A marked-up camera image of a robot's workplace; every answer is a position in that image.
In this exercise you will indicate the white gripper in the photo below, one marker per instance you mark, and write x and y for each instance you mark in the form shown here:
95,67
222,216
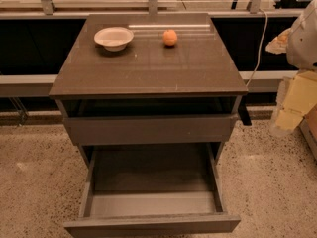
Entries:
303,44

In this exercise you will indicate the grey drawer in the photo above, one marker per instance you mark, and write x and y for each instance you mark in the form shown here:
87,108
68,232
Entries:
93,122
144,190

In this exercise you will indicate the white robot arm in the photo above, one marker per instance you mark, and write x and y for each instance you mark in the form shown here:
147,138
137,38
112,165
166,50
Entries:
301,50

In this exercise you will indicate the grey drawer cabinet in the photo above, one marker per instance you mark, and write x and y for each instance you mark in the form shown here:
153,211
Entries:
198,65

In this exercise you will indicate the grey top drawer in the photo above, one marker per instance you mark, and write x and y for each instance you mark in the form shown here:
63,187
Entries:
93,122

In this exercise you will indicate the orange fruit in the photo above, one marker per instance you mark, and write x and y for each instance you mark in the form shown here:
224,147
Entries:
169,37

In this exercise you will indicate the white paper bowl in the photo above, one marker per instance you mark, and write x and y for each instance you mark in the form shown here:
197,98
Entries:
113,39

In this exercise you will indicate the metal railing frame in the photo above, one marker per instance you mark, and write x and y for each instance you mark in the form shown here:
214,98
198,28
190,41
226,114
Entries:
15,15

